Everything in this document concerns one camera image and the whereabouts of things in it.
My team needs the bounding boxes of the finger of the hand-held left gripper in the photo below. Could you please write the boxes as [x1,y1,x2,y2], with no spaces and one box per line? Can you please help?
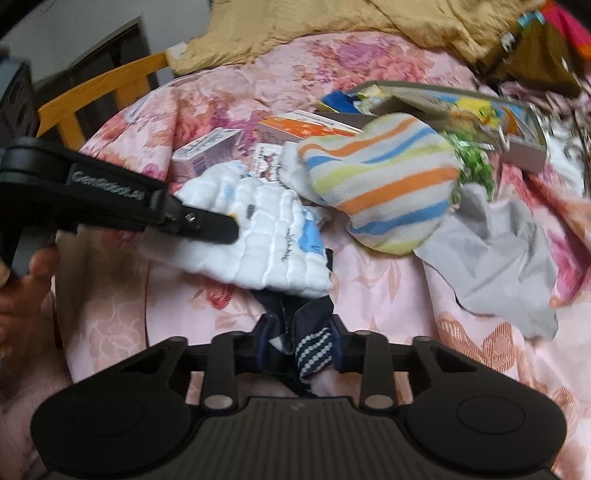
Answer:
[159,196,242,246]

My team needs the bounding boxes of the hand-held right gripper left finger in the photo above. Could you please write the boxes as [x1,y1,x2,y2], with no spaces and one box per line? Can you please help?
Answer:
[122,316,278,411]

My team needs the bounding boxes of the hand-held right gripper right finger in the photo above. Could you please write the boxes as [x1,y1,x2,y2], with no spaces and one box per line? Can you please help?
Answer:
[330,316,476,411]

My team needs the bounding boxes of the navy striped sock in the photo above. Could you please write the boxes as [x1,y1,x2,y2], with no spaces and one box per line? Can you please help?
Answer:
[252,248,338,400]

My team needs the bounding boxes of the white quilted cloth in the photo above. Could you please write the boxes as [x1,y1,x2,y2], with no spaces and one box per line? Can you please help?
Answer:
[136,161,333,298]

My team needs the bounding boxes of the pastel striped sock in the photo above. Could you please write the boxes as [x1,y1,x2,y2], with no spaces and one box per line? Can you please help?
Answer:
[281,113,462,256]

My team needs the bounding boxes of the grey cardboard box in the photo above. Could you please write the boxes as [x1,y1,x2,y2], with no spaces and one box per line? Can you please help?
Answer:
[316,80,550,174]

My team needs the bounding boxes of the person's left hand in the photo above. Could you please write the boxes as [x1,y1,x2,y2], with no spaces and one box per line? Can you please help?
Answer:
[0,242,63,356]

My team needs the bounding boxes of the small white blue box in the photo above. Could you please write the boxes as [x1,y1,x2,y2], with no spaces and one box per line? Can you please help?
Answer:
[171,128,243,183]

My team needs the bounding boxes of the orange and white box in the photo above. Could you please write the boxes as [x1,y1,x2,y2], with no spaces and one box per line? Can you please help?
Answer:
[256,110,365,144]

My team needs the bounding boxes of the dark wooden door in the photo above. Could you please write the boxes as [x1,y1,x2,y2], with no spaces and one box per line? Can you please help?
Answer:
[34,16,155,109]

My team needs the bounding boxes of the grey cloth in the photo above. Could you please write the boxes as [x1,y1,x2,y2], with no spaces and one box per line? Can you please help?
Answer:
[413,182,561,342]

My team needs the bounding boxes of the bag of green pieces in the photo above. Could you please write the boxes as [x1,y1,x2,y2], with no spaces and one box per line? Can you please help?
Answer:
[443,131,497,204]

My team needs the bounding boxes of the yellow dotted blanket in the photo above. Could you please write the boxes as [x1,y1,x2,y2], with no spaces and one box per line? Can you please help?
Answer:
[168,0,550,77]

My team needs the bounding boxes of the cream ornate patterned blanket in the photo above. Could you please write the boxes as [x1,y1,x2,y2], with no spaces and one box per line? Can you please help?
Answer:
[538,92,591,195]

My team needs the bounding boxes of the colourful striped brown garment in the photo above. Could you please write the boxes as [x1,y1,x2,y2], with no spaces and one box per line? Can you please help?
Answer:
[475,0,591,97]

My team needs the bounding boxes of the wooden bed frame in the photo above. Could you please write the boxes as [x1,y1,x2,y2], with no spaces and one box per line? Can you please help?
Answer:
[37,52,171,139]

